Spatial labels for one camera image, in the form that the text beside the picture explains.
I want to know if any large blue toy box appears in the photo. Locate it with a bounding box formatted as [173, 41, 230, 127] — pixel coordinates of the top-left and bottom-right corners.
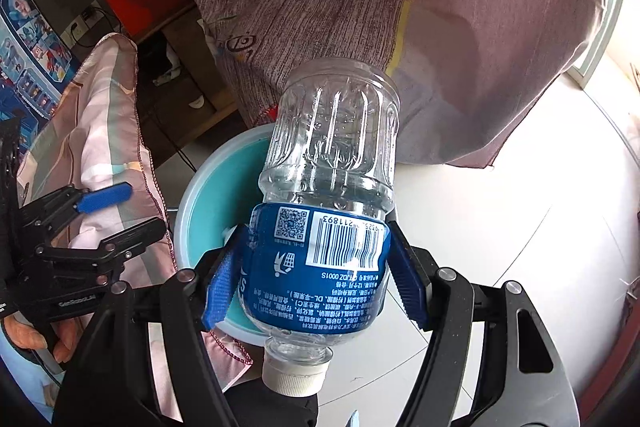
[0, 0, 83, 128]

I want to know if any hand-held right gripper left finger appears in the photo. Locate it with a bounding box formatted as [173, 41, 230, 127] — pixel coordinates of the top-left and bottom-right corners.
[52, 223, 261, 427]

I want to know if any black cable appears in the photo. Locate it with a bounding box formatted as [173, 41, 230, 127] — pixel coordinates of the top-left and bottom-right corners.
[150, 107, 198, 172]

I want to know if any wooden shelf unit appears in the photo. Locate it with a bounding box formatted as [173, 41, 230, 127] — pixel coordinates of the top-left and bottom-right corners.
[132, 2, 241, 158]

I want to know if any pink checked tablecloth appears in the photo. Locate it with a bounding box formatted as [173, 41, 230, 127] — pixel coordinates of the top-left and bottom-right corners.
[0, 33, 253, 413]

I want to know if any clear plastic bottle blue label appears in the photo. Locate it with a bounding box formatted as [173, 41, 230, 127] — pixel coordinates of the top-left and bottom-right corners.
[239, 58, 401, 395]

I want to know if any white wall socket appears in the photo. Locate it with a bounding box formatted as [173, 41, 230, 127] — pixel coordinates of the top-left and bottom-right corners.
[67, 4, 101, 48]

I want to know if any dark red furniture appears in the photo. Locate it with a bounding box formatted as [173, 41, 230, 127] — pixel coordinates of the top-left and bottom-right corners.
[585, 287, 640, 413]

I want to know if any light green door frame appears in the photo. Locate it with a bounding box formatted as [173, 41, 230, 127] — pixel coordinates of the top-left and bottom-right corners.
[570, 0, 631, 88]

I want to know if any person's left hand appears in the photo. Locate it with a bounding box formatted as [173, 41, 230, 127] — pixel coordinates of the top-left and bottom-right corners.
[7, 321, 78, 364]

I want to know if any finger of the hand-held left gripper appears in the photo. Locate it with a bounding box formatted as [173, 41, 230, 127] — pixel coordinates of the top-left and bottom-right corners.
[35, 216, 167, 278]
[20, 183, 133, 233]

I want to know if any person's black trouser leg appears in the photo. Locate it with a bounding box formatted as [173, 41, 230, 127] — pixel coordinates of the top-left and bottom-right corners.
[220, 377, 321, 427]

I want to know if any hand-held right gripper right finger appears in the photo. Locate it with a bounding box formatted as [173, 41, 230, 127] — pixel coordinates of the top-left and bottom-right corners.
[386, 219, 581, 427]

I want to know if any teal plastic bin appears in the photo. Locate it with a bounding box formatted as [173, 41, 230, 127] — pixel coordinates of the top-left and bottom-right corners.
[172, 124, 321, 345]

